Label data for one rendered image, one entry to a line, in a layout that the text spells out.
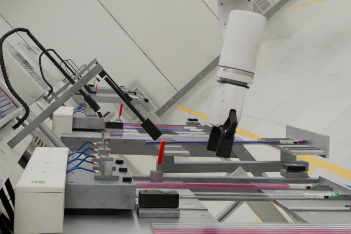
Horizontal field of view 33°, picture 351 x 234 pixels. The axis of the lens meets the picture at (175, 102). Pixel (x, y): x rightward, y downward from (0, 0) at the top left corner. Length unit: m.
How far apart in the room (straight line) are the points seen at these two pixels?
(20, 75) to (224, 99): 1.23
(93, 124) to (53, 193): 1.58
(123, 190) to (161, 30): 7.90
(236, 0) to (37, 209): 0.68
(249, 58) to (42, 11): 7.73
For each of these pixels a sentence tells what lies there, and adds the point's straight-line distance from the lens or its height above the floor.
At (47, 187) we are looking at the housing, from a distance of 1.02.
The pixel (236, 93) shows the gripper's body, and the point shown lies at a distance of 1.30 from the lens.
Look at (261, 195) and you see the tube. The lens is 1.39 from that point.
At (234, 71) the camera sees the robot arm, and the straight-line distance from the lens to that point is 1.31.
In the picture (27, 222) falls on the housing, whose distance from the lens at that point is 1.04.
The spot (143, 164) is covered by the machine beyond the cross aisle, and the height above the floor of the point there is 0.23.
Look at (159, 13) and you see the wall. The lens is 9.02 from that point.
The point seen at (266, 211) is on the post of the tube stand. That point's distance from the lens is 1.90.
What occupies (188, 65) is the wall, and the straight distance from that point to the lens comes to 9.06.
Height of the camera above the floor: 1.37
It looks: 9 degrees down
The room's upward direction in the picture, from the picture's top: 41 degrees counter-clockwise
